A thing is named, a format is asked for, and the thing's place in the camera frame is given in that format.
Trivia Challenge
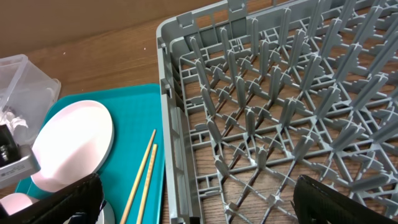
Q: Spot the teal serving tray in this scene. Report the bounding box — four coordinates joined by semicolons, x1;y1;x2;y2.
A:
16;84;165;223

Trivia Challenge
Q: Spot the wooden chopstick left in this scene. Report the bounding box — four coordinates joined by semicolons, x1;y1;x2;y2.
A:
119;130;156;224

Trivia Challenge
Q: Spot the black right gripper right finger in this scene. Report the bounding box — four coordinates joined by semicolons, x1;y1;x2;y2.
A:
292;175;396;224

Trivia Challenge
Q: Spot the large pink plate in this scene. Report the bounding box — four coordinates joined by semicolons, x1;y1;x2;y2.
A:
31;100;114;192

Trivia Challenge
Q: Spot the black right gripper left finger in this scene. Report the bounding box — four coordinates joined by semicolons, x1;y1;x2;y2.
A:
1;173;103;224

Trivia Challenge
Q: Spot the small pink bowl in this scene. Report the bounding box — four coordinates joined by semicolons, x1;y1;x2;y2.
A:
1;193;39;215

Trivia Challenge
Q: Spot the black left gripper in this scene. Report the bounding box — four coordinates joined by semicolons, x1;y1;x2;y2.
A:
1;124;40;189

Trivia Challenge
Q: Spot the white napkin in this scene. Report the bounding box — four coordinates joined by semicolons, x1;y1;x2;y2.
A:
1;111;28;135

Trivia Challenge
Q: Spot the grey dishwasher rack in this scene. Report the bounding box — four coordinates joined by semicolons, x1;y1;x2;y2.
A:
156;0;397;223

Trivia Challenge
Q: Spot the grey bowl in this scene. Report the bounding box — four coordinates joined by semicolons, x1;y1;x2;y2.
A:
63;201;115;224

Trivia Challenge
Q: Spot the clear plastic bin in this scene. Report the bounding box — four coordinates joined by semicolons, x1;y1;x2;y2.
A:
1;54;61;145

